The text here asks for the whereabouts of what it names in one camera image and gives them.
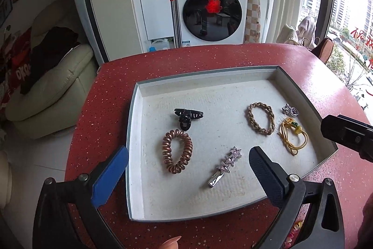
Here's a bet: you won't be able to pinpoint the black picture frame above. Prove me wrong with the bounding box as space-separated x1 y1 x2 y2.
0 0 12 28

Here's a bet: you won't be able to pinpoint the red handled mop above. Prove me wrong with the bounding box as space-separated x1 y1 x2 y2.
156 0 179 48

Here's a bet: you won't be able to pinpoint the pink yellow spiral hair tie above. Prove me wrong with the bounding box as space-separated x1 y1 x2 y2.
287 220 305 245

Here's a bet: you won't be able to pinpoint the black claw hair clip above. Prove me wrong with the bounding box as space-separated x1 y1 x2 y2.
174 108 204 131

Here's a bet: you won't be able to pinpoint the person's left hand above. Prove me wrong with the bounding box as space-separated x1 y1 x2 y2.
162 236 182 249

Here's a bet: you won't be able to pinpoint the brown braided hair tie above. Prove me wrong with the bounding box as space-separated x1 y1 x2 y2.
248 102 276 136

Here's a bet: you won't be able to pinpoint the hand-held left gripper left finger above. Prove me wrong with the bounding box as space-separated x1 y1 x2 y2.
32 145 129 249

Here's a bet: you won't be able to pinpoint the brown spiral hair tie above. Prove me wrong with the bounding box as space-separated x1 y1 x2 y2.
162 129 193 174

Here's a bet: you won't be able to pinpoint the grey shallow tray box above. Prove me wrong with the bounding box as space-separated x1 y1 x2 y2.
126 65 338 223

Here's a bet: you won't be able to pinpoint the silver star hair clip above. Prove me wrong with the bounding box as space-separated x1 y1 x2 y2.
207 146 243 188

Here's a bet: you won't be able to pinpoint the black clothing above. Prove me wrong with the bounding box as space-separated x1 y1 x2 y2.
20 27 80 93

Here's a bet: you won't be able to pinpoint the wooden chair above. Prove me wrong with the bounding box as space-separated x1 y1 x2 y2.
313 37 334 64

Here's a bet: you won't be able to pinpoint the pale green leather armchair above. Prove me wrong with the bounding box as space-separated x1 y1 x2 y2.
5 0 98 140

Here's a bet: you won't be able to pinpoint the yellow cord hair tie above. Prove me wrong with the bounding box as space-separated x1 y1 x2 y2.
277 117 309 155

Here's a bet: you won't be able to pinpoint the checkered beige cloth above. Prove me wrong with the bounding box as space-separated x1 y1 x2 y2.
245 0 261 44

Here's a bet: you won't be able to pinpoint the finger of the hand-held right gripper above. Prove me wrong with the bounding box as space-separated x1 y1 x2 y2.
320 115 373 162

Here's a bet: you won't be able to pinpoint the red printed blanket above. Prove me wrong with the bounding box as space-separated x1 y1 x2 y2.
0 27 34 108

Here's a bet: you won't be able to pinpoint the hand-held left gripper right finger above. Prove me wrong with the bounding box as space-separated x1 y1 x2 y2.
249 146 346 249

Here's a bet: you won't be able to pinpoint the red window stickers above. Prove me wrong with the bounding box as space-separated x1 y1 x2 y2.
348 27 373 70

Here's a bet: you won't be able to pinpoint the white detergent bottle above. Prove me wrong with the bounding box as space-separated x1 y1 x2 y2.
148 37 170 52

